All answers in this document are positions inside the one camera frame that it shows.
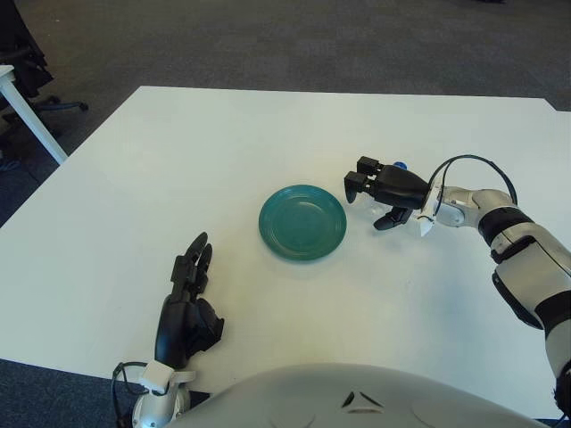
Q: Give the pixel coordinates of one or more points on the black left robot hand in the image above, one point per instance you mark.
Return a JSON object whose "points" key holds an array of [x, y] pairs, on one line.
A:
{"points": [[176, 325]]}

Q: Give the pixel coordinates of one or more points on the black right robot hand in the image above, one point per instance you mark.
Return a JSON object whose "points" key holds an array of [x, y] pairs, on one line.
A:
{"points": [[399, 187]]}

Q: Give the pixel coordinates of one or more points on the clear bottle with blue cap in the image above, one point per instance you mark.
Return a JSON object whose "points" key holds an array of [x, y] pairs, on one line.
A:
{"points": [[400, 165]]}

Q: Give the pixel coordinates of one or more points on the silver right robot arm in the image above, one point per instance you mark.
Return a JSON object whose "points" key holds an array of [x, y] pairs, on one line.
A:
{"points": [[526, 241]]}

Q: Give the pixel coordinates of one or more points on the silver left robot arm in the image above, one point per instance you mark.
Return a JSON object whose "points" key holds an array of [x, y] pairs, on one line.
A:
{"points": [[154, 401]]}

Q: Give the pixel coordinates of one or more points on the green round plate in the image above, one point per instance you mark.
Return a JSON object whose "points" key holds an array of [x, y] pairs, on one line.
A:
{"points": [[301, 225]]}

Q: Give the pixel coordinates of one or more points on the silver robot torso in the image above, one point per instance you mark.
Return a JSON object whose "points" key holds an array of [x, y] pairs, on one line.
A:
{"points": [[290, 401]]}

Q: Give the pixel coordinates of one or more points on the white desk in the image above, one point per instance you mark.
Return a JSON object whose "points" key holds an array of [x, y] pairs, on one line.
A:
{"points": [[35, 120]]}

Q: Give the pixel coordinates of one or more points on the black office chair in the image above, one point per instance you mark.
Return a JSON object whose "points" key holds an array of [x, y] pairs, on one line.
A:
{"points": [[27, 71]]}

